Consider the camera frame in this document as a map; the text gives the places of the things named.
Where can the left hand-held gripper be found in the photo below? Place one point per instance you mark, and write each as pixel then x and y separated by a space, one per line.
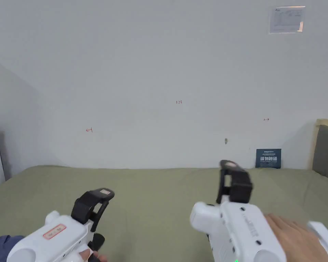
pixel 52 243

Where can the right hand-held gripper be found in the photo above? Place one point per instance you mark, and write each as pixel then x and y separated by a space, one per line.
pixel 235 234

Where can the person's left hand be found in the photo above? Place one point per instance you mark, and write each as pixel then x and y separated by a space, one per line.
pixel 94 256

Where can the person's right hand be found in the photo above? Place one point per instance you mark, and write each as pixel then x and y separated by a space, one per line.
pixel 292 237

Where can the dark blue sign card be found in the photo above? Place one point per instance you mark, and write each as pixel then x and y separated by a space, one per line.
pixel 268 158

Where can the bed with pale green sheet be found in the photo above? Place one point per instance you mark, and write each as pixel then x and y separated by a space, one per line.
pixel 155 202

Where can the grey padded headboard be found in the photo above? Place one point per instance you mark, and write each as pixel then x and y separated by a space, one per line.
pixel 326 152

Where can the white paper wall notice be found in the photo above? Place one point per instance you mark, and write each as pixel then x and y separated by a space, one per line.
pixel 287 19

